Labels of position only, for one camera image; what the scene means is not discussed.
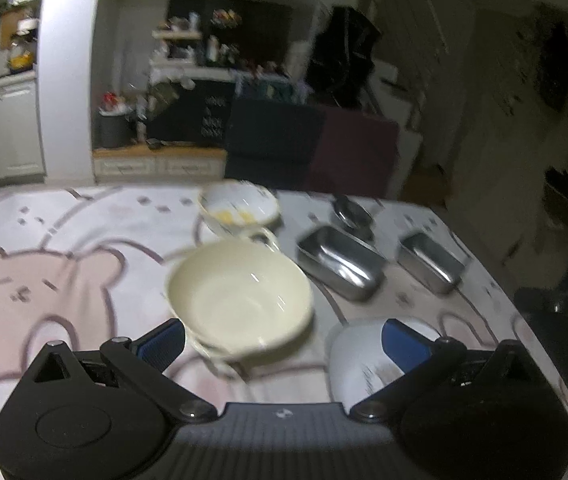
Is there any large cream bowl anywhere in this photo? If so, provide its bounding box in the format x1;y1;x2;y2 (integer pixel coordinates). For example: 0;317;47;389
165;239;314;356

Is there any oval steel bowl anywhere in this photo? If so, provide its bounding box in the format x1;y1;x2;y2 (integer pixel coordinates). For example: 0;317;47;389
331;196;376;241

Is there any large rectangular steel tray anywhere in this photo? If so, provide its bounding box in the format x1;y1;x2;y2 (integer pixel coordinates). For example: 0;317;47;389
296;225;387;302

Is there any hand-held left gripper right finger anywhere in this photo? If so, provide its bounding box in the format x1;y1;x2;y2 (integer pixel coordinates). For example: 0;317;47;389
348;318;541;423

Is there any grey trash bin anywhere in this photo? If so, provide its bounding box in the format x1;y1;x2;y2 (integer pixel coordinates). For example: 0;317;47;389
98;109;133;149

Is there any dark teal cloth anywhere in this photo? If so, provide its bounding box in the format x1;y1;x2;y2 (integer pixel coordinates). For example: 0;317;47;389
513;254;568;342

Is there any wooden bench with drawers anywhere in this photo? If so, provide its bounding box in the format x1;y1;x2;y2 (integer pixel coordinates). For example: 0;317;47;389
92;144;228;184

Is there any small rectangular steel tray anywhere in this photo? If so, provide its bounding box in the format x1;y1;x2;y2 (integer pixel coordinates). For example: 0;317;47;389
396;232;467;295

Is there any cardboard box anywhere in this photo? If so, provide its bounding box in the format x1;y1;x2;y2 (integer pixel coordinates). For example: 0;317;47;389
403;164;451;207

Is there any yellow pot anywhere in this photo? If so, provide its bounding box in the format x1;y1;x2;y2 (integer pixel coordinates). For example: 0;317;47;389
8;49;36;72

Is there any white wall shelf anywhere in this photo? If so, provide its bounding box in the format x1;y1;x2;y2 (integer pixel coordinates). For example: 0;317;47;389
151;27;203;42

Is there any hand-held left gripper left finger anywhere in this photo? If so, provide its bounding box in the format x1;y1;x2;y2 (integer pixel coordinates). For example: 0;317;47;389
26;319;219;423

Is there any floral yellow patterned bowl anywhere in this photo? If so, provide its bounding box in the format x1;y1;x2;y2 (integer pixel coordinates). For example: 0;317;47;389
198;181;281;238

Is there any maroon cushion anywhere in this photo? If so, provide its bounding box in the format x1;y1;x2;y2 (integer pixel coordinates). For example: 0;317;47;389
306;104;401;198

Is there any white printed bowl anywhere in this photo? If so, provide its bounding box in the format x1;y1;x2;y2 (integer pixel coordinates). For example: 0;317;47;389
325;316;445;408

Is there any olive green cloth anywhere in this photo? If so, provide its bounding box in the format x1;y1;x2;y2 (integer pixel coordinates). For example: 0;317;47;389
145;80;186;112

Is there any black lettered banner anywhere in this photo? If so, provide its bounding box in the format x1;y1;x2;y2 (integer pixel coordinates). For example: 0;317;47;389
148;79;231;149

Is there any white kitchen cabinet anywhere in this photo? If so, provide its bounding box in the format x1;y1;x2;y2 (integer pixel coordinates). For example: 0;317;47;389
0;74;46;182

